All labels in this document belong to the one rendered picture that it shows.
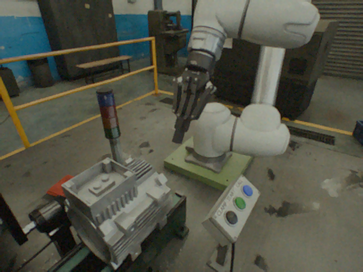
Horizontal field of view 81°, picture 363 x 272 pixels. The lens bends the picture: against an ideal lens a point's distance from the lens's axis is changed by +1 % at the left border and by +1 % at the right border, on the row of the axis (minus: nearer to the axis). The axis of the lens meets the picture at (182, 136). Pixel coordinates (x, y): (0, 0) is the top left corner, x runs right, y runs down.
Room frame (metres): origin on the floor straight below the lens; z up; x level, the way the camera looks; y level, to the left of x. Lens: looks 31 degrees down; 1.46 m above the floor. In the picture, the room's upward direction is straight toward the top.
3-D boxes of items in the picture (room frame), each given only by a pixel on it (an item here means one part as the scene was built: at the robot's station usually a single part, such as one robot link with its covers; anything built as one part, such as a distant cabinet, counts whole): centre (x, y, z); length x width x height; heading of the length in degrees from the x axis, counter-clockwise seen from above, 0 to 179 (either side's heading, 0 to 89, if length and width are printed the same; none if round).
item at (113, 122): (0.74, 0.28, 1.10); 0.06 x 0.06 x 0.04
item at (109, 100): (0.74, 0.28, 1.19); 0.06 x 0.06 x 0.04
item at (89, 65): (5.23, 1.79, 0.22); 1.40 x 0.33 x 0.43; 145
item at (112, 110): (0.74, 0.28, 1.14); 0.06 x 0.06 x 0.04
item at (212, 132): (0.85, -0.14, 1.00); 0.18 x 0.16 x 0.22; 70
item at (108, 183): (0.36, 0.18, 1.11); 0.12 x 0.11 x 0.07; 145
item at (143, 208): (0.39, 0.16, 1.02); 0.20 x 0.19 x 0.19; 145
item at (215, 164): (0.86, -0.11, 0.87); 0.22 x 0.18 x 0.06; 58
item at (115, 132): (0.74, 0.28, 1.05); 0.06 x 0.06 x 0.04
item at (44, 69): (4.69, 3.06, 0.30); 0.39 x 0.39 x 0.60
